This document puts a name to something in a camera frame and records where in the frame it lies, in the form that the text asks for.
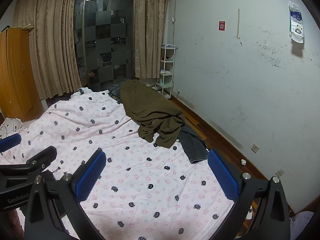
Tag white cloth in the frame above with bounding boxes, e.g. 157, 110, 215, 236
290, 211, 315, 240

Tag dark denim jeans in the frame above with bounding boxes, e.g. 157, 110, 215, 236
107, 82, 209, 165

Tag olive green sweater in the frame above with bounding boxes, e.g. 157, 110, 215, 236
119, 79, 186, 148

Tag white printed pillow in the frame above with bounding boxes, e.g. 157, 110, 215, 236
0, 117, 23, 132

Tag beige curtain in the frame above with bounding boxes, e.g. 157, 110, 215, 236
14, 0, 83, 99
134, 0, 172, 79

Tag wooden wardrobe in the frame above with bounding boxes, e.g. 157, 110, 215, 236
0, 26, 44, 122

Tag white shelf rack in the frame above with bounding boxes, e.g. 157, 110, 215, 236
152, 44, 178, 95

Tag beige wall strip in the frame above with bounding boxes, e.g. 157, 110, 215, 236
236, 8, 241, 40

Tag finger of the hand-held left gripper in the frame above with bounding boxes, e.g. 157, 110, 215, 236
0, 145, 58, 178
0, 133, 22, 153

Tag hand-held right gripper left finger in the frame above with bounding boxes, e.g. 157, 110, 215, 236
24, 149, 107, 240

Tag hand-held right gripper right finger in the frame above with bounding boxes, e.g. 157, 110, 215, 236
208, 149, 291, 240

